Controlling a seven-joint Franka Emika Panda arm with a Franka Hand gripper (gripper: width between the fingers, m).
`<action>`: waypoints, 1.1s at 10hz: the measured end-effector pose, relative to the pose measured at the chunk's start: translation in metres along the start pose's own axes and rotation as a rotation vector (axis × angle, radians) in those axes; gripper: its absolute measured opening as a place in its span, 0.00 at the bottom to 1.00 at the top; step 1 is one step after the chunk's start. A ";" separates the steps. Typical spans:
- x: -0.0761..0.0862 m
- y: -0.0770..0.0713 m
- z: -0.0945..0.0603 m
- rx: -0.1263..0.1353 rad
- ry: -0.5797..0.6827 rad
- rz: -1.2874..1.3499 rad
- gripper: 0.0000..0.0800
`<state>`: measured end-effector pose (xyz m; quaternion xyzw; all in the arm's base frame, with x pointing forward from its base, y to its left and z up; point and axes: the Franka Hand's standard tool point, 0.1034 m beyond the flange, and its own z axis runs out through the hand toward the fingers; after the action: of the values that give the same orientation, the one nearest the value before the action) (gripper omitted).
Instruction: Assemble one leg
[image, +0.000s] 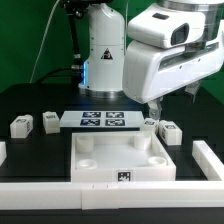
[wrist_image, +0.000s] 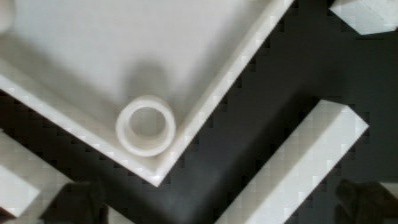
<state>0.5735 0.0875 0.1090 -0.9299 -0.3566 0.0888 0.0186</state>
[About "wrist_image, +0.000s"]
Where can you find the white table leg right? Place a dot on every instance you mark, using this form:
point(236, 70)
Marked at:
point(296, 166)

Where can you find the white table leg with tag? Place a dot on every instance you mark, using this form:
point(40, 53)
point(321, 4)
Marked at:
point(369, 15)

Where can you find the white front fence bar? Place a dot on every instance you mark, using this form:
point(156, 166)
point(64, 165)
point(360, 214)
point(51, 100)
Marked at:
point(30, 184)

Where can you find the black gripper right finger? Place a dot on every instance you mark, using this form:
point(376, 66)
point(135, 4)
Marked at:
point(367, 203)

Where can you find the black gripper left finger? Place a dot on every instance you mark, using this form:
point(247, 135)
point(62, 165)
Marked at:
point(76, 207)

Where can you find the white square tabletop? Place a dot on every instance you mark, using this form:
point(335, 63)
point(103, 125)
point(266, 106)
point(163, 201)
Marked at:
point(119, 65)

